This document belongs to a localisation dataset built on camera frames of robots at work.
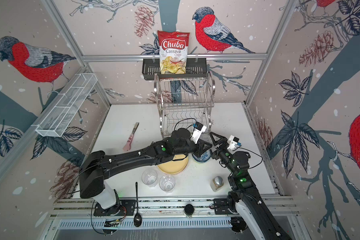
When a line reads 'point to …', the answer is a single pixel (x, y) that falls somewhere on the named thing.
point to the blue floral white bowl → (203, 157)
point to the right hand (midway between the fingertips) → (206, 140)
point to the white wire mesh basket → (58, 117)
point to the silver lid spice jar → (217, 183)
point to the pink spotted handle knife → (127, 146)
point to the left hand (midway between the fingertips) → (212, 147)
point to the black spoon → (137, 219)
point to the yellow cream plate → (174, 167)
